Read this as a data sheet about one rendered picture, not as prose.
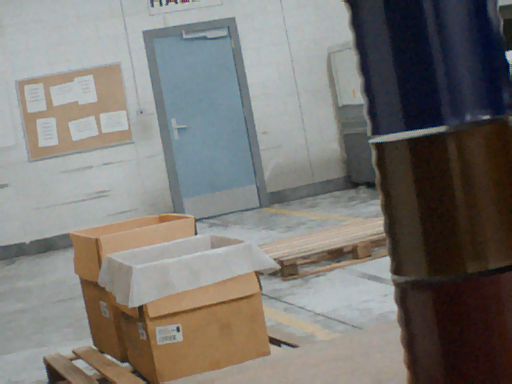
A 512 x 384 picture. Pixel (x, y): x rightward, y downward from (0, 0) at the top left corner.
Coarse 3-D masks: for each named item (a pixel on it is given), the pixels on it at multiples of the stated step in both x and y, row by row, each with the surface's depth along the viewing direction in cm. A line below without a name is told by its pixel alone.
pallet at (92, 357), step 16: (272, 336) 453; (288, 336) 447; (80, 352) 490; (96, 352) 484; (272, 352) 423; (48, 368) 488; (64, 368) 461; (96, 368) 452; (112, 368) 445; (128, 368) 449
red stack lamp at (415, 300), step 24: (408, 288) 24; (432, 288) 24; (456, 288) 24; (480, 288) 24; (504, 288) 24; (408, 312) 25; (432, 312) 24; (456, 312) 24; (480, 312) 24; (504, 312) 24; (408, 336) 25; (432, 336) 24; (456, 336) 24; (480, 336) 24; (504, 336) 24; (408, 360) 25; (432, 360) 24; (456, 360) 24; (480, 360) 24; (504, 360) 24
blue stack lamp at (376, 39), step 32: (352, 0) 24; (384, 0) 24; (416, 0) 23; (448, 0) 23; (480, 0) 23; (352, 32) 25; (384, 32) 24; (416, 32) 23; (448, 32) 23; (480, 32) 23; (384, 64) 24; (416, 64) 23; (448, 64) 23; (480, 64) 23; (384, 96) 24; (416, 96) 23; (448, 96) 23; (480, 96) 23; (384, 128) 24; (416, 128) 24
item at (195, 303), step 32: (128, 256) 445; (160, 256) 449; (192, 256) 397; (224, 256) 399; (256, 256) 402; (128, 288) 396; (160, 288) 392; (192, 288) 395; (224, 288) 399; (256, 288) 403; (128, 320) 426; (160, 320) 394; (192, 320) 398; (224, 320) 401; (256, 320) 405; (128, 352) 443; (160, 352) 395; (192, 352) 398; (224, 352) 401; (256, 352) 405
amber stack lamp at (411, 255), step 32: (448, 128) 25; (480, 128) 23; (384, 160) 24; (416, 160) 24; (448, 160) 23; (480, 160) 23; (384, 192) 25; (416, 192) 24; (448, 192) 23; (480, 192) 23; (384, 224) 25; (416, 224) 24; (448, 224) 23; (480, 224) 23; (416, 256) 24; (448, 256) 24; (480, 256) 23
